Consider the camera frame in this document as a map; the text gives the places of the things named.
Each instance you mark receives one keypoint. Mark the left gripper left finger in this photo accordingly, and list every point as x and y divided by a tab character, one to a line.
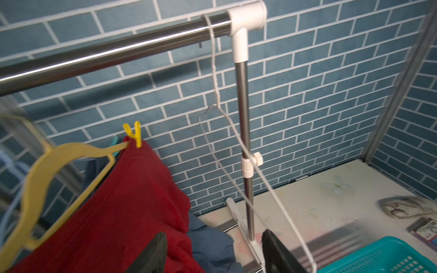
153	258

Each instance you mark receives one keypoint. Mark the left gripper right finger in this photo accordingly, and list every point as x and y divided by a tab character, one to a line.
277	257

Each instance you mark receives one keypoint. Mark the red t-shirt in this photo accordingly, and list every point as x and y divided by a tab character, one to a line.
138	200

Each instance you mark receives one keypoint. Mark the yellow clothespin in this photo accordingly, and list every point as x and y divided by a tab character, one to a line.
135	133

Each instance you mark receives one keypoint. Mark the yellow plastic hanger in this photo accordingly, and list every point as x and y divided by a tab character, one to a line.
38	181

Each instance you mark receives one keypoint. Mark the blue grey t-shirt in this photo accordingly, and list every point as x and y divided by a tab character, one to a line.
212	249

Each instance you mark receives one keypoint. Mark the teal plastic basket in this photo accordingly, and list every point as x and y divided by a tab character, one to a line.
387	255

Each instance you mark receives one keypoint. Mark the patterned pouch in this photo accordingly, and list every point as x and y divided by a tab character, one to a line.
407	207

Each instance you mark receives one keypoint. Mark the rainbow marker pack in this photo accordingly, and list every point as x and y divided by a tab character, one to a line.
425	230

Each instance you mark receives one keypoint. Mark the light blue wire hanger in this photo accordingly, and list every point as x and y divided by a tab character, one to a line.
15	180

